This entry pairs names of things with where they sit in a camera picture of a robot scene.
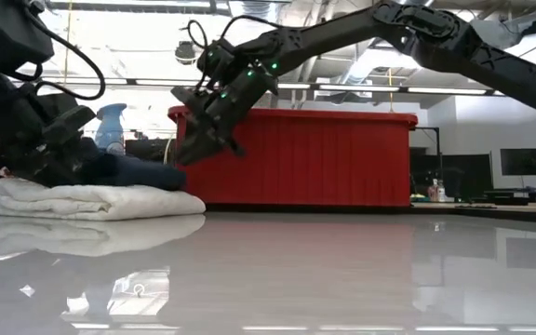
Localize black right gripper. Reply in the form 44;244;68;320
177;69;278;167

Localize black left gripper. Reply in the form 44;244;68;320
0;76;106;188

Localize white textured towel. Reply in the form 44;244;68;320
0;179;207;222

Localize dark garment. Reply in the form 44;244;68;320
62;137;188;192

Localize red plastic bin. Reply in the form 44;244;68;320
167;105;419;208

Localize long light bar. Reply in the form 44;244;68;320
44;76;506;97

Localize black thin stand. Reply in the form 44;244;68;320
416;126;442;181

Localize small clear bottle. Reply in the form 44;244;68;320
428;178;447;202

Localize black partition panel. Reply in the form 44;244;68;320
409;153;493;199

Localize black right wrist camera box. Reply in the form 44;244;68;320
170;86;211;117

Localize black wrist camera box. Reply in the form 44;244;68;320
170;86;211;117
0;0;55;78

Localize black hanging cable reel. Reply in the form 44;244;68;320
176;40;198;65

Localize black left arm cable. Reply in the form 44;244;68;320
9;8;107;101

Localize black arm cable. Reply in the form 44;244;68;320
9;8;107;101
186;14;292;89

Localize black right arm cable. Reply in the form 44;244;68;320
186;14;292;89

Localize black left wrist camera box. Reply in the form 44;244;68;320
0;0;55;78

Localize narrow silver ventilation duct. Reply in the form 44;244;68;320
342;39;418;87

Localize black wall monitor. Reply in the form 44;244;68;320
500;147;536;177

